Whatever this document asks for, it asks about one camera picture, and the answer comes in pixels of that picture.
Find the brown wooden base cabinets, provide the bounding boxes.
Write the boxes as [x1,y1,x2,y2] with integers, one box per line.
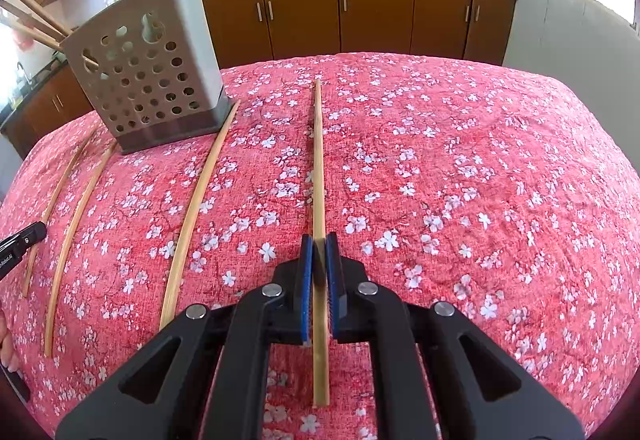
[0,0,518,161]

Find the red floral tablecloth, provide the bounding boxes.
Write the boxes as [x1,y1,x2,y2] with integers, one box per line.
[0,52,640,440]

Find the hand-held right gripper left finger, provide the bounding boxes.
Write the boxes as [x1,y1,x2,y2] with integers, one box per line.
[55,235,317,440]

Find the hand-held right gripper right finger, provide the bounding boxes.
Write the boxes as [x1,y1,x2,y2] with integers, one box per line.
[324,232,586,440]

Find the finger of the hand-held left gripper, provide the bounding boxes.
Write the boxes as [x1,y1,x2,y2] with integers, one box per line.
[10,221,48,253]

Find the beige perforated utensil holder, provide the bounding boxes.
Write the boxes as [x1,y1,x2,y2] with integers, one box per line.
[62,0,240,155]

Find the person's left hand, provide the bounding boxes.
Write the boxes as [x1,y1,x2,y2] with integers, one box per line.
[0,310,21,371]

